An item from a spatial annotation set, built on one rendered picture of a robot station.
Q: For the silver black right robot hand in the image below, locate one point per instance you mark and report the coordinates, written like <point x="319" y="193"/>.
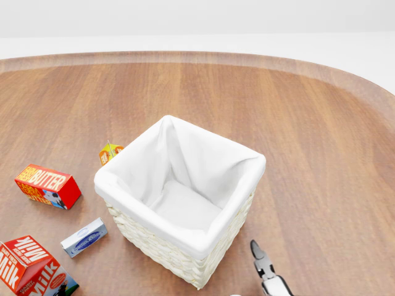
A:
<point x="268" y="274"/>

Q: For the white lined wicker basket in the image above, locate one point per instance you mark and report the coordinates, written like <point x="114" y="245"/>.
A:
<point x="182" y="197"/>

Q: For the grey cream cheese box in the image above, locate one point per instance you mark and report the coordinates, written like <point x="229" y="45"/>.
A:
<point x="84" y="238"/>

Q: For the orange juice carton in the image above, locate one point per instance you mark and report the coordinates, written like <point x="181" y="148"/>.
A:
<point x="108" y="152"/>

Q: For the red butter box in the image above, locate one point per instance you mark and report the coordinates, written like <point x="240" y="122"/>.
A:
<point x="46" y="184"/>

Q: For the red milk carton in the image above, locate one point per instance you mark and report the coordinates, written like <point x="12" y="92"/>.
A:
<point x="27" y="268"/>

